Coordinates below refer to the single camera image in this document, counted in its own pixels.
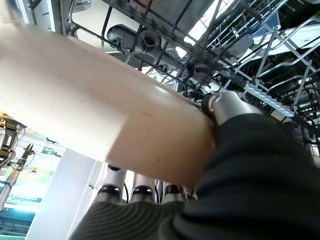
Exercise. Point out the right robot hand dark glove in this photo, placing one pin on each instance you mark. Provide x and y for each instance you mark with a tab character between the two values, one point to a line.
250	187

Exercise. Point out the beige ceramic plate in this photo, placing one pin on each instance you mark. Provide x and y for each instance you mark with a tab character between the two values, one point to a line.
75	100

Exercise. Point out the tall white panel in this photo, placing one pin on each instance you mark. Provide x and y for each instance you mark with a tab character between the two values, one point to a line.
62	200

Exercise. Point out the green display screen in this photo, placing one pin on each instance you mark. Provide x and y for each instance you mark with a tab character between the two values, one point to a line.
37	180

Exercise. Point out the metal stand with clamp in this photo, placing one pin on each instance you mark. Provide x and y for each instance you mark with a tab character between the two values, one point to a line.
15	175

